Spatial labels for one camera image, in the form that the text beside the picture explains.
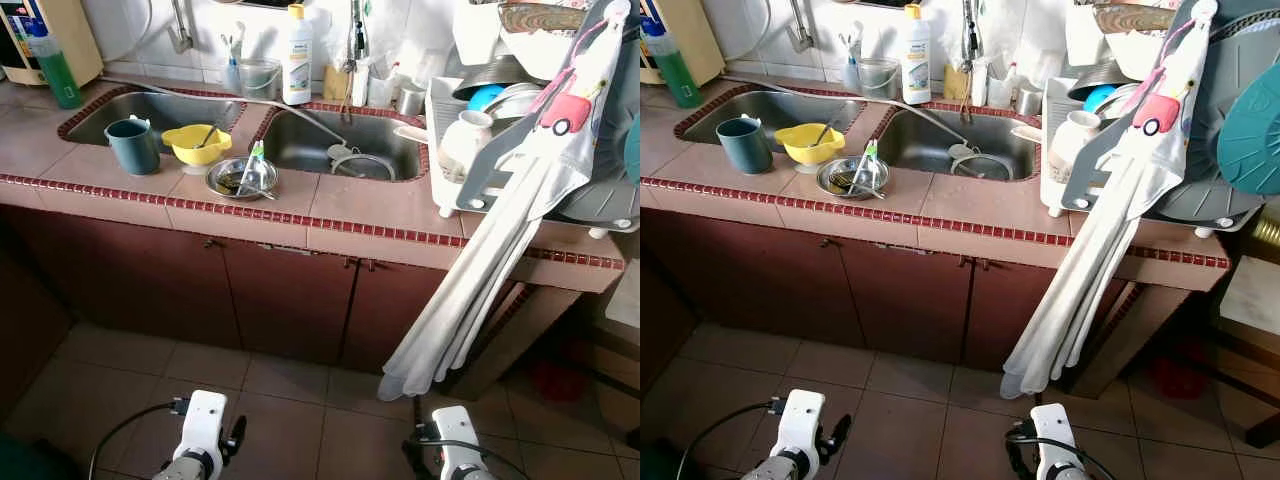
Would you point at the stainless steel cup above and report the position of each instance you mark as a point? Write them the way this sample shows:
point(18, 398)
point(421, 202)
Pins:
point(1030, 100)
point(411, 100)

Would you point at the yellow plastic bowl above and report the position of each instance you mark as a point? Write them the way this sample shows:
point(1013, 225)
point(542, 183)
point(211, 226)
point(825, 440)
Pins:
point(795, 150)
point(182, 148)

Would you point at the grey wall faucet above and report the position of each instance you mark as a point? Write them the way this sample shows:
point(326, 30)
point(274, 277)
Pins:
point(800, 38)
point(180, 40)

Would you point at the brown patterned bowl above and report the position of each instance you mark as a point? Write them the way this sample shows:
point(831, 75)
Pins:
point(540, 15)
point(1135, 18)

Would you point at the white printed apron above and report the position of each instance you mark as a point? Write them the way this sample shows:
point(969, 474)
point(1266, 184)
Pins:
point(1085, 290)
point(470, 290)

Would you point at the white ceramic jar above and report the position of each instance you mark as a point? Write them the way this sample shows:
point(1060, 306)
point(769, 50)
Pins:
point(465, 140)
point(1078, 140)

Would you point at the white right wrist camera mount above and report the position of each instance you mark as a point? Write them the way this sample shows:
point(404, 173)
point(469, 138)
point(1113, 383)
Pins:
point(1052, 435)
point(455, 435)

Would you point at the white plate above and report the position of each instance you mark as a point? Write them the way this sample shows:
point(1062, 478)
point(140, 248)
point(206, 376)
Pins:
point(520, 102)
point(1130, 102)

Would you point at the dark brown counter cabinet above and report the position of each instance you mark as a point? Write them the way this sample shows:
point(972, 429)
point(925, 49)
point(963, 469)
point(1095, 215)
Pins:
point(900, 290)
point(280, 290)

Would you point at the stainless steel bowl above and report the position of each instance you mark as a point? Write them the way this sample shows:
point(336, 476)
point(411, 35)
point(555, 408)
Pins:
point(225, 185)
point(835, 185)

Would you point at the teal plastic mug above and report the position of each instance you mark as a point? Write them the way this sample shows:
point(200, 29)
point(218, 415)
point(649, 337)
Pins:
point(742, 150)
point(132, 150)

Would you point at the teal plastic lid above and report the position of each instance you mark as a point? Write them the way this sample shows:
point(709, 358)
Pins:
point(1250, 130)
point(634, 150)

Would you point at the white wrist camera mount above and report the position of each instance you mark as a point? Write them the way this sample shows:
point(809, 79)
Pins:
point(203, 420)
point(800, 420)
point(1052, 435)
point(455, 435)

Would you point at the green dish soap bottle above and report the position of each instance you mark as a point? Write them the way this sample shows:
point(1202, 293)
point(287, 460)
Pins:
point(62, 80)
point(682, 80)

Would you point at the white bottle yellow cap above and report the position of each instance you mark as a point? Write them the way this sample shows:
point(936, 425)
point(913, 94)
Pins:
point(915, 60)
point(297, 60)

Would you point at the round steel strainer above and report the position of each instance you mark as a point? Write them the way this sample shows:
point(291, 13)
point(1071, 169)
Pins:
point(372, 168)
point(990, 168)

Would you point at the small white bowl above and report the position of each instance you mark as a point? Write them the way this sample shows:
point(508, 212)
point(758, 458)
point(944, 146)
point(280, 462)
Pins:
point(810, 169)
point(197, 169)

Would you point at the translucent plastic container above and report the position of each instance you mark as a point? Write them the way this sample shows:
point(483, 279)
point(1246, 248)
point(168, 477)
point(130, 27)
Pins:
point(384, 92)
point(1000, 92)

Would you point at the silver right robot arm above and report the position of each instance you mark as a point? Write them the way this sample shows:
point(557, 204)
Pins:
point(1068, 474)
point(475, 474)

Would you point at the light top side table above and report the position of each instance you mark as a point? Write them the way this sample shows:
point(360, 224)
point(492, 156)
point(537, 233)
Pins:
point(625, 300)
point(1250, 295)

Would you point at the blue toothbrush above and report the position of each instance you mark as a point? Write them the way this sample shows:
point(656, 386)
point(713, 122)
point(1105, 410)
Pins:
point(230, 45)
point(848, 45)

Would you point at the mustard yellow sponge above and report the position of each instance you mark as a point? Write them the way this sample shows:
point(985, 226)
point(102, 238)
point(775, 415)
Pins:
point(335, 85)
point(955, 85)

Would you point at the large white bowl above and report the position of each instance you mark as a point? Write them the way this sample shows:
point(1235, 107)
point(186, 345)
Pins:
point(535, 55)
point(1135, 55)

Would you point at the stainless steel pot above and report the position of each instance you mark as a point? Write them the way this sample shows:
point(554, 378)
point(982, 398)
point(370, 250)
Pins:
point(495, 72)
point(1105, 72)

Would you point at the clear plastic bucket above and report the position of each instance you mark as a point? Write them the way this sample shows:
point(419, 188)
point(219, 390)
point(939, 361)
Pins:
point(260, 82)
point(878, 82)

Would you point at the beige water ionizer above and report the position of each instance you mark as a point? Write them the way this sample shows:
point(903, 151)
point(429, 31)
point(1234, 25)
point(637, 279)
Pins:
point(695, 40)
point(70, 40)

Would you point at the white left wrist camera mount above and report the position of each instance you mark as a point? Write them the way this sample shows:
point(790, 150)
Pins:
point(203, 420)
point(800, 420)

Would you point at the white carton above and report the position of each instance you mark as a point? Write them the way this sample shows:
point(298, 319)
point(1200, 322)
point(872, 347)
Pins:
point(360, 88)
point(978, 88)

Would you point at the grey plastic drainer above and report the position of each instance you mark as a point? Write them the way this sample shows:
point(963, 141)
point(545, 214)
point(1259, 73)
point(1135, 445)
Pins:
point(600, 200)
point(1200, 200)

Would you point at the blue plastic bowl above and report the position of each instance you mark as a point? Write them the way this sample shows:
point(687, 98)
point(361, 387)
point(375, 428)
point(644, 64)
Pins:
point(1098, 97)
point(485, 97)

